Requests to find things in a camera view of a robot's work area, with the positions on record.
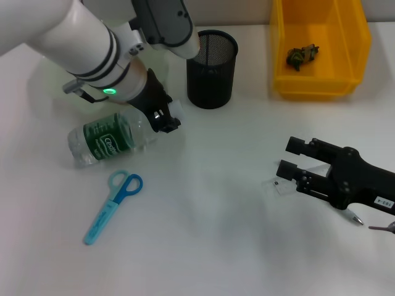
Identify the white grey pen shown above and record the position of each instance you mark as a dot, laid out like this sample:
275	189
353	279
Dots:
355	218

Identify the black mesh pen cup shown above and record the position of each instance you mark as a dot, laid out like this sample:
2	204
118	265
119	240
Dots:
213	80

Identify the yellow plastic bin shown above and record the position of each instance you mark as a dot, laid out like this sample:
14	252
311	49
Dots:
339	46

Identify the transparent plastic ruler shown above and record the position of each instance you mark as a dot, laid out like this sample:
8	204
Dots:
284	188

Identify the blue scissors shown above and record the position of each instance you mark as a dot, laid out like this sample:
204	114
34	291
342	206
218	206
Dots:
98	222

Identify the green plastic wrapper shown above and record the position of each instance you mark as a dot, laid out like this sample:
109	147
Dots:
301	57

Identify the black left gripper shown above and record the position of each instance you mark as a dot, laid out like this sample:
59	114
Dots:
154	95

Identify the clear green-label water bottle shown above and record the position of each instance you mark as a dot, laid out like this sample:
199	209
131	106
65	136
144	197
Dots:
105	138

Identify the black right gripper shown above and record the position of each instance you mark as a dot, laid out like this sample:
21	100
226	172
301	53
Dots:
355	179

